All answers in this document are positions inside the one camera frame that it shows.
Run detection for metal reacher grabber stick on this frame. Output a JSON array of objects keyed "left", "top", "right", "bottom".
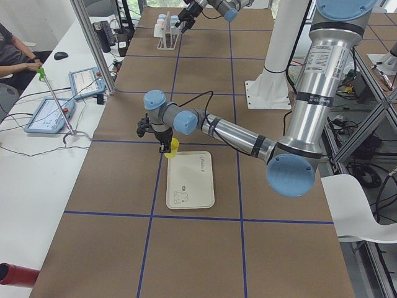
[{"left": 37, "top": 67, "right": 92, "bottom": 147}]

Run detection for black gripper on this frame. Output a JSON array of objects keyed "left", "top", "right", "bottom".
[
  {"left": 153, "top": 124, "right": 173, "bottom": 153},
  {"left": 175, "top": 1, "right": 205, "bottom": 34}
]

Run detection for aluminium frame post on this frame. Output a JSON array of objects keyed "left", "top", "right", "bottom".
[{"left": 70, "top": 0, "right": 115, "bottom": 94}]

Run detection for near teach pendant tablet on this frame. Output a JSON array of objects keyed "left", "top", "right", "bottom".
[{"left": 24, "top": 97, "right": 66, "bottom": 133}]

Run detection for light blue plastic cup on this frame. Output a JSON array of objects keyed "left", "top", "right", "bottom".
[{"left": 170, "top": 15, "right": 179, "bottom": 27}]

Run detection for teach pendant tablet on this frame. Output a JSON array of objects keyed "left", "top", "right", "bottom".
[
  {"left": 24, "top": 97, "right": 66, "bottom": 133},
  {"left": 68, "top": 67, "right": 106, "bottom": 101}
]

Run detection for standing person black trousers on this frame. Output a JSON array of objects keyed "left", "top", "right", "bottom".
[{"left": 1, "top": 24, "right": 52, "bottom": 91}]

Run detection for black computer keyboard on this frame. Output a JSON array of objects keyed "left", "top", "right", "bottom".
[{"left": 100, "top": 20, "right": 116, "bottom": 47}]

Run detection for far teach pendant tablet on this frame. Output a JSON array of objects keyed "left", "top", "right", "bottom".
[{"left": 68, "top": 67, "right": 106, "bottom": 101}]

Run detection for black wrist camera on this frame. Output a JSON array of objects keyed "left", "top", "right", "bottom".
[{"left": 136, "top": 114, "right": 154, "bottom": 138}]

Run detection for yellow plastic cup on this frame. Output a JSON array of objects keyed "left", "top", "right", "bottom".
[{"left": 164, "top": 137, "right": 179, "bottom": 159}]

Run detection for white plastic chair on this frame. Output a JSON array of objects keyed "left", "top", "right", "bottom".
[{"left": 321, "top": 174, "right": 396, "bottom": 244}]

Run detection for white wire cup rack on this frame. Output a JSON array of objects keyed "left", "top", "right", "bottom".
[{"left": 157, "top": 11, "right": 180, "bottom": 50}]

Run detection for red cylinder tube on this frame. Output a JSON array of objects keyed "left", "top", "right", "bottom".
[{"left": 1, "top": 263, "right": 40, "bottom": 288}]

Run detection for cream plastic tray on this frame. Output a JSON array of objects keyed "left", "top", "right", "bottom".
[{"left": 166, "top": 151, "right": 215, "bottom": 210}]

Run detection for grey plastic cup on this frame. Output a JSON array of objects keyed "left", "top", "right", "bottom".
[{"left": 170, "top": 25, "right": 180, "bottom": 35}]

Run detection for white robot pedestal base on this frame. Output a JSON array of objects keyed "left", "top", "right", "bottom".
[{"left": 245, "top": 0, "right": 311, "bottom": 110}]

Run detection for black computer mouse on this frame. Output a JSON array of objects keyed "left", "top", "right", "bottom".
[{"left": 53, "top": 52, "right": 69, "bottom": 61}]

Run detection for cream white plastic cup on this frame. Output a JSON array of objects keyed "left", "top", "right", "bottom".
[{"left": 153, "top": 24, "right": 163, "bottom": 38}]

